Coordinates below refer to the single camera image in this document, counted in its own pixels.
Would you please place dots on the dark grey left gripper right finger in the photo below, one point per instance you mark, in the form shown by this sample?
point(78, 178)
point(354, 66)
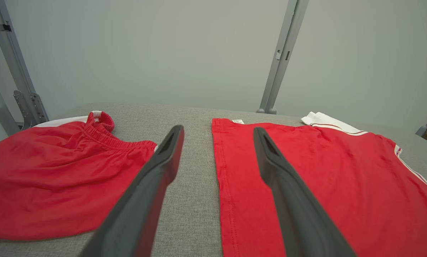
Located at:
point(299, 214)

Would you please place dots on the grey post with hinge bracket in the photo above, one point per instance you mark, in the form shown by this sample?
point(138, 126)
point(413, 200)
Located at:
point(15, 60)

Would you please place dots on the red shorts with white trim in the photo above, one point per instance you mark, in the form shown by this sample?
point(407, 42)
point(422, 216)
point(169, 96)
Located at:
point(56, 178)

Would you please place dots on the red Bulls basketball jersey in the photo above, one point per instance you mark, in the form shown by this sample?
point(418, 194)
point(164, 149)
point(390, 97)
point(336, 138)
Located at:
point(341, 185)

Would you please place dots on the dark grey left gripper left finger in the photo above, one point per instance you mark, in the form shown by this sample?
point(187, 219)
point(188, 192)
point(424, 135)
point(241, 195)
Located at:
point(138, 207)

